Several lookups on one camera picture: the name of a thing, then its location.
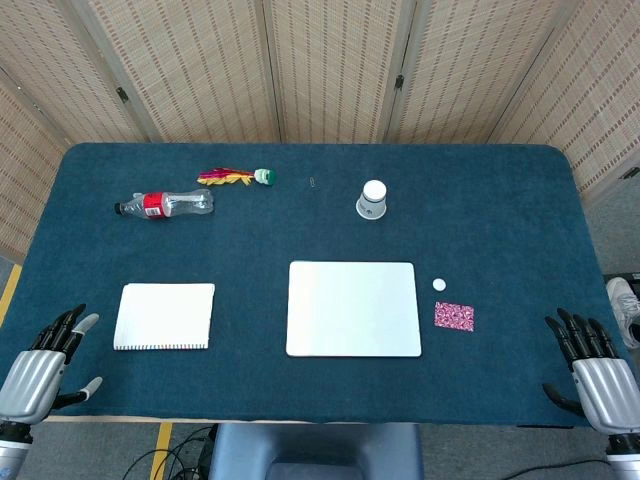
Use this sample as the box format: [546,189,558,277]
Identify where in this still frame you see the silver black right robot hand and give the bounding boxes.
[542,307,640,436]

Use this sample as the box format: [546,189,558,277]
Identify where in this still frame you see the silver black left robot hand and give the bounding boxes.
[0,303,104,426]

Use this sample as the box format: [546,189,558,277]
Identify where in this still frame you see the pink patterned card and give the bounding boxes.
[433,300,475,332]

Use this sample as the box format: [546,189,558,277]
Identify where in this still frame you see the white rectangular board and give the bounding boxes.
[285,259,423,359]

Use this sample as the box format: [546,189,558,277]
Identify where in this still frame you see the white sneaker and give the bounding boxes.
[606,277,640,350]

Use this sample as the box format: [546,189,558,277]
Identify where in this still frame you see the white spiral notebook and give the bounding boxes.
[112,282,217,352]

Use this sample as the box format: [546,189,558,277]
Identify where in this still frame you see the clear bottle with red label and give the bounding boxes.
[113,189,215,220]

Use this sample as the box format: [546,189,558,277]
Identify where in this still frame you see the colourful feather shuttlecock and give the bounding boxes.
[197,167,279,189]

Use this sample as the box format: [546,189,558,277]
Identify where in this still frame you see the white paper cup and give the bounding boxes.
[355,179,390,221]

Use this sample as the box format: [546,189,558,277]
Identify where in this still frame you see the dark blue table cloth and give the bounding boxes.
[0,142,636,429]

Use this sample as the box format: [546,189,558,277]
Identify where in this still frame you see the bamboo folding screen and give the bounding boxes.
[0,0,640,264]

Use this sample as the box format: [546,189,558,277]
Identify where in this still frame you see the black floor cables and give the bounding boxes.
[122,424,219,480]

